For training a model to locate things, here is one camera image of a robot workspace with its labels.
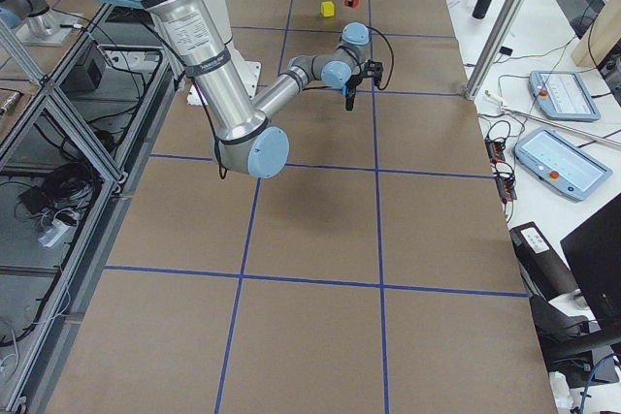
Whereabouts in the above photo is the far teach pendant tablet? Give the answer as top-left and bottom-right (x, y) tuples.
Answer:
(529, 71), (602, 122)

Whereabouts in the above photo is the near teach pendant tablet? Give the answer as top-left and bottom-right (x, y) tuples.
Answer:
(513, 128), (613, 202)

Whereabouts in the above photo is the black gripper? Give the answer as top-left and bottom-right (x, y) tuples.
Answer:
(345, 60), (383, 111)

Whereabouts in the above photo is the teach pendant tablet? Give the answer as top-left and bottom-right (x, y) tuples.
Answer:
(529, 71), (602, 122)
(513, 128), (613, 202)

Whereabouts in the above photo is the yellow wooden block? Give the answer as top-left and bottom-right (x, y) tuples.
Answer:
(320, 1), (336, 18)

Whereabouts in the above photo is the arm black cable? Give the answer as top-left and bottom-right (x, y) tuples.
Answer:
(310, 24), (393, 92)

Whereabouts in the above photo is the aluminium frame post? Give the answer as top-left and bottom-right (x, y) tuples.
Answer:
(464, 0), (525, 101)

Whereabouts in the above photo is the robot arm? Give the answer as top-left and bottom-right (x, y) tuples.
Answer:
(99, 0), (383, 178)

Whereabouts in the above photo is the black monitor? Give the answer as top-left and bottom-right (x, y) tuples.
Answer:
(561, 195), (620, 328)

